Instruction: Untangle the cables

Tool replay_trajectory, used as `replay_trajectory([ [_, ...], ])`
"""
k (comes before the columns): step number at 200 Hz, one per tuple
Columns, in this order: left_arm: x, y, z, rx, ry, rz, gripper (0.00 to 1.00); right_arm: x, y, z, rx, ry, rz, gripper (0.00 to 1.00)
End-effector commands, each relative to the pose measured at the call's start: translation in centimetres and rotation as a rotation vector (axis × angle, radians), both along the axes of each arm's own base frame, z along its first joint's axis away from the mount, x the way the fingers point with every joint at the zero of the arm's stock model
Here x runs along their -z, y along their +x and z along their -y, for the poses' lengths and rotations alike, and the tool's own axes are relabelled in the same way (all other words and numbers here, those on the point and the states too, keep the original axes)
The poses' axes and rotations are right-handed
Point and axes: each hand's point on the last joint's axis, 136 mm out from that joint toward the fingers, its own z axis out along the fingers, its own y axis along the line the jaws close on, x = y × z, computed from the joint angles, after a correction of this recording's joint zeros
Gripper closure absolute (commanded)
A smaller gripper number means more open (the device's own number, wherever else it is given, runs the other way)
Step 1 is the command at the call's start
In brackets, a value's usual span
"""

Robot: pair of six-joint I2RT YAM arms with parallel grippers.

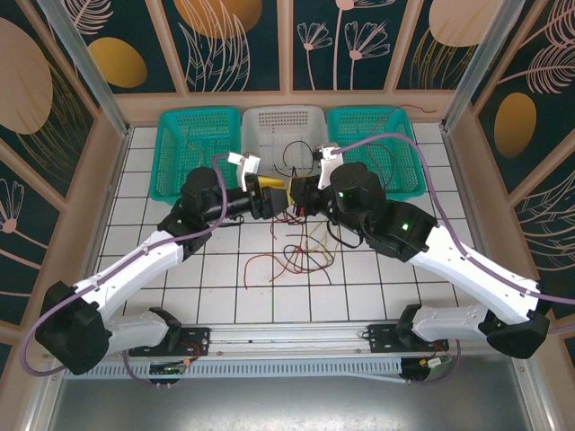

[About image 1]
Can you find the grey metal sheet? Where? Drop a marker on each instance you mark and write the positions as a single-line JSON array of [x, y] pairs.
[[292, 404]]

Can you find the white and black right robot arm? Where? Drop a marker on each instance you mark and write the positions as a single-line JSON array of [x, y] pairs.
[[471, 274]]

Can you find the aluminium frame post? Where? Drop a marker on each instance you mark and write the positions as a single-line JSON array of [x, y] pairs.
[[90, 67], [480, 67]]

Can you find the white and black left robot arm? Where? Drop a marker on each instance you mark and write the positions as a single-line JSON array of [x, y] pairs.
[[135, 260]]

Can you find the teal plastic basket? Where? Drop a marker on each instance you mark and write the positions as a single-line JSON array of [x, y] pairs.
[[179, 170], [355, 130]]

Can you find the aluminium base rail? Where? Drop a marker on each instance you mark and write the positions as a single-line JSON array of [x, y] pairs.
[[287, 336]]

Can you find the white plastic basket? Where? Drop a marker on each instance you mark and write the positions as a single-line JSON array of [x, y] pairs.
[[269, 125]]

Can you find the small circuit board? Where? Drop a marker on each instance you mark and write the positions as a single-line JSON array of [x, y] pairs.
[[167, 369], [436, 363]]

